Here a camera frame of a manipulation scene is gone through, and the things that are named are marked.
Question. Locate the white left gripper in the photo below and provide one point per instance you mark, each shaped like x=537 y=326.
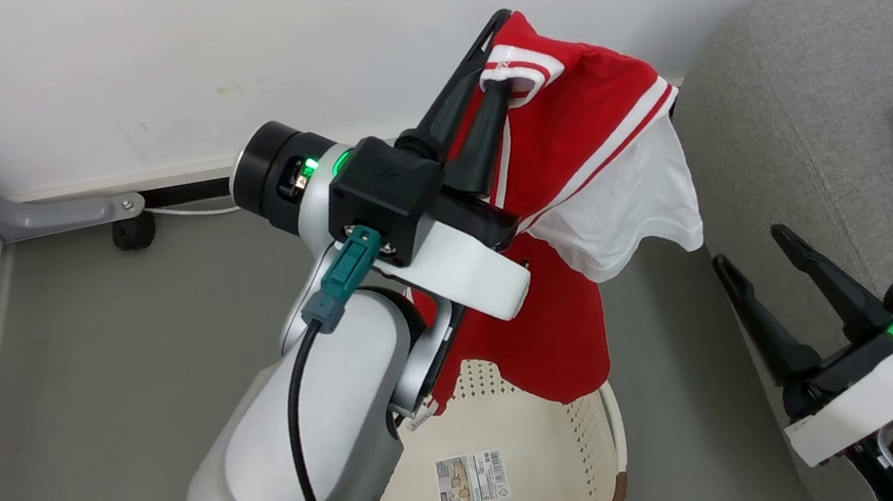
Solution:
x=467 y=274

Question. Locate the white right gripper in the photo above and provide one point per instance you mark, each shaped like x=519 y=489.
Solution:
x=872 y=406

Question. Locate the red white jersey shirt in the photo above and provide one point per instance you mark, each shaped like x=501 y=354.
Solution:
x=569 y=131

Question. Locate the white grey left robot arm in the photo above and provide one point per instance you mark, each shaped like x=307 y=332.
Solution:
x=253 y=483

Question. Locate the cream perforated laundry basket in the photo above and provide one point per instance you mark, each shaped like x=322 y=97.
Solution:
x=543 y=462

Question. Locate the grey fabric sofa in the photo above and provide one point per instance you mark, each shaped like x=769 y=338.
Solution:
x=811 y=133

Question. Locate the black caster wheel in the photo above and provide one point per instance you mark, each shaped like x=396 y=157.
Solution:
x=134 y=233

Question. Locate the printed label sticker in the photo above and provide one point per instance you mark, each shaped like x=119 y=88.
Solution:
x=472 y=478

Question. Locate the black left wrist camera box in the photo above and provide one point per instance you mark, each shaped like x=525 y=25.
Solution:
x=383 y=194

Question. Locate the teal left camera connector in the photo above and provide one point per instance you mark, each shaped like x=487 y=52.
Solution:
x=346 y=272

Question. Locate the grey metal frame leg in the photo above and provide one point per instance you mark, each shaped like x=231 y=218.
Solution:
x=28 y=215

